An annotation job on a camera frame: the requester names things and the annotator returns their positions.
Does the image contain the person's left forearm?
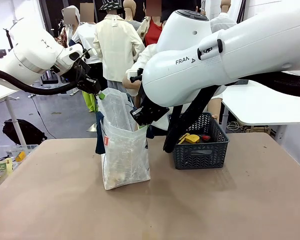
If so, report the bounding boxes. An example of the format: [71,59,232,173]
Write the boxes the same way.
[207,96,222,117]

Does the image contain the black light stand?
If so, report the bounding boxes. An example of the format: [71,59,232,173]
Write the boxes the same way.
[3,28,15,50]

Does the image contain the mannequin cream jacket bucket hat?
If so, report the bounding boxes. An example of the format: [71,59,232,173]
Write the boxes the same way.
[92,0,146,95]

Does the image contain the person's right forearm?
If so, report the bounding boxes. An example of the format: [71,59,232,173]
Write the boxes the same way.
[121,74,142,110]

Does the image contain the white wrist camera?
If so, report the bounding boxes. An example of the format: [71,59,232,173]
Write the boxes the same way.
[126,67,144,83]
[81,47,97,60]

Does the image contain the large clear plastic bin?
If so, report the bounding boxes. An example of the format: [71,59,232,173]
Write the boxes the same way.
[0,143,40,193]

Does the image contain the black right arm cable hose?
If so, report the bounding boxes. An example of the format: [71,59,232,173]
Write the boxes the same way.
[162,71,300,154]

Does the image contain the white translucent shopping bag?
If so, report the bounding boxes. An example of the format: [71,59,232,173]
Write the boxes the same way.
[94,87,151,191]

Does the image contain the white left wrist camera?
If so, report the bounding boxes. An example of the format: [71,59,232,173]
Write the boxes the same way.
[81,47,97,60]

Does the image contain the bare mannequin grey shirt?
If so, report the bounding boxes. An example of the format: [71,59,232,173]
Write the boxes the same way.
[122,0,142,32]

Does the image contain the mannequin white hood neon trousers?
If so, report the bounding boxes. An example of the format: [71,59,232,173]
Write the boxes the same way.
[55,6,99,113]

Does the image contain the black backpack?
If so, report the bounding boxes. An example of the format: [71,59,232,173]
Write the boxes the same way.
[2,119,48,146]

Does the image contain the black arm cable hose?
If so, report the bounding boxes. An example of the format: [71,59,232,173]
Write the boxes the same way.
[162,71,300,154]
[0,65,79,96]

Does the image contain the yellow tape measure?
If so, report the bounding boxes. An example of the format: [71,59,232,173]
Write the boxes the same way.
[177,133,201,145]

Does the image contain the mannequin white tee black trousers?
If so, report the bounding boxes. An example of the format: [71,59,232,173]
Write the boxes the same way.
[72,2,108,88]

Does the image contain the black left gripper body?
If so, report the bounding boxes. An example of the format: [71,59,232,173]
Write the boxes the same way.
[73,59,102,95]

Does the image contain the green snack package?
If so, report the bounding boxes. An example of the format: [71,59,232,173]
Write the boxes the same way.
[0,157,14,187]

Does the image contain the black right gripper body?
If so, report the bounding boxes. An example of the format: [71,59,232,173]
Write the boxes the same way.
[139,98,170,125]

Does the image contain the mannequin red top trench coat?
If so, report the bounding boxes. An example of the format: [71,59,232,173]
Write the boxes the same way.
[136,0,166,48]

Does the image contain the small yellow package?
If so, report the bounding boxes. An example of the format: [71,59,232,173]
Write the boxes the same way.
[15,151,27,163]

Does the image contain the white metal table leg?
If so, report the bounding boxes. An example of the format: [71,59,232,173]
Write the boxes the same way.
[221,99,229,131]

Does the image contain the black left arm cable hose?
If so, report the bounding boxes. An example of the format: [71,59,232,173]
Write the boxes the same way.
[0,65,79,96]

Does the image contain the mannequin white shirt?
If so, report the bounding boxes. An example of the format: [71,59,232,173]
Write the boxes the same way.
[209,0,238,33]

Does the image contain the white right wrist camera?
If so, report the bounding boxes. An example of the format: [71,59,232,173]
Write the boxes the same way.
[126,67,144,83]

